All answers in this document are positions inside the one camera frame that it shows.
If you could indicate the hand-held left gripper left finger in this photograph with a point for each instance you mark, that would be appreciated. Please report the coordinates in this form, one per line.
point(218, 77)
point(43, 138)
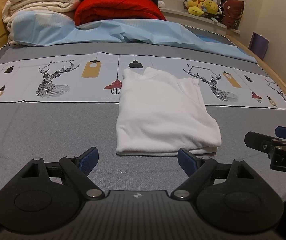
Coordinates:
point(89, 158)

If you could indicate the white window sill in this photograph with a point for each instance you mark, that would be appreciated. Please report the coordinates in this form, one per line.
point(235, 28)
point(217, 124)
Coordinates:
point(183, 17)

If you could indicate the yellow plush toy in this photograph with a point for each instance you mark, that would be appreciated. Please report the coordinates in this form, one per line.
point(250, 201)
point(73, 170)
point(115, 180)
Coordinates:
point(195, 5)
point(210, 6)

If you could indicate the cream folded blanket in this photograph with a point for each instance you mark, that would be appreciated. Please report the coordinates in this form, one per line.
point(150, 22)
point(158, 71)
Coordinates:
point(40, 6)

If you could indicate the red folded blanket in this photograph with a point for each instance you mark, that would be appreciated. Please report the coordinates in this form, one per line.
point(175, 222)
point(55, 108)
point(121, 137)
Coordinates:
point(118, 11)

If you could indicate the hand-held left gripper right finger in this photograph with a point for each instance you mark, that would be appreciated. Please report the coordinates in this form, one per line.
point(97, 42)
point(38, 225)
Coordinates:
point(186, 160)

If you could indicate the printed grey bed sheet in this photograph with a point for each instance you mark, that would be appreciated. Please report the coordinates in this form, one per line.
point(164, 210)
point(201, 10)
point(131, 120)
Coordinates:
point(45, 125)

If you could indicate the light blue quilt cover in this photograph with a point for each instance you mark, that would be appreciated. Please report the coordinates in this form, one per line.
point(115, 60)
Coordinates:
point(95, 33)

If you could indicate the white shirt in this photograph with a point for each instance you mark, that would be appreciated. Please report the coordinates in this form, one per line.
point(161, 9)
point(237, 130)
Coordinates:
point(163, 112)

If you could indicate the dark red cushion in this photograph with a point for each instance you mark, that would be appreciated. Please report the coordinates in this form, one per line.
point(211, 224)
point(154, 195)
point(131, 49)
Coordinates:
point(233, 13)

